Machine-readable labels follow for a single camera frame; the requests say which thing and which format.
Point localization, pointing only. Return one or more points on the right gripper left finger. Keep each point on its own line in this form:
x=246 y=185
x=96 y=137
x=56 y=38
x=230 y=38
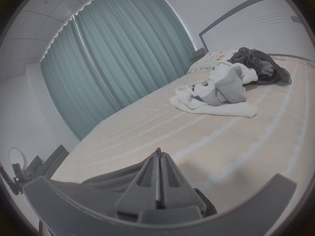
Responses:
x=142 y=190

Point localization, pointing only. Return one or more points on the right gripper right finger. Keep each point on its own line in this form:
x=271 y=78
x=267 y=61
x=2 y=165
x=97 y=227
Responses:
x=174 y=190

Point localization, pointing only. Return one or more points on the black trousers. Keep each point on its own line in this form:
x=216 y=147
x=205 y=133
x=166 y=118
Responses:
x=110 y=178

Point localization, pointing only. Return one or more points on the bed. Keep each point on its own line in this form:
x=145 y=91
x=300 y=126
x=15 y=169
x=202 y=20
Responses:
x=172 y=136

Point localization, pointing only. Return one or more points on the pile of clothes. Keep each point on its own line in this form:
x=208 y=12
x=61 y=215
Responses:
x=228 y=90

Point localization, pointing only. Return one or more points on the black chest of drawers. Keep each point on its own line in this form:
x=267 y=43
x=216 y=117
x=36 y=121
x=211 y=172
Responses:
x=53 y=158

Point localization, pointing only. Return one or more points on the blue-green curtain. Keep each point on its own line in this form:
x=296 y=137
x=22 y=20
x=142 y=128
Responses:
x=128 y=38
x=69 y=82

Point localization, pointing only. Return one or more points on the white printed pillow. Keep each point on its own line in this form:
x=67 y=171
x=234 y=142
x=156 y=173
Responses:
x=206 y=60

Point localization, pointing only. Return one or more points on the grey bedside table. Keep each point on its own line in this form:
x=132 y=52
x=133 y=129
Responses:
x=198 y=53

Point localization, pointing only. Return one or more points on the black garment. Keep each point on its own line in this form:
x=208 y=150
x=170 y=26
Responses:
x=260 y=63

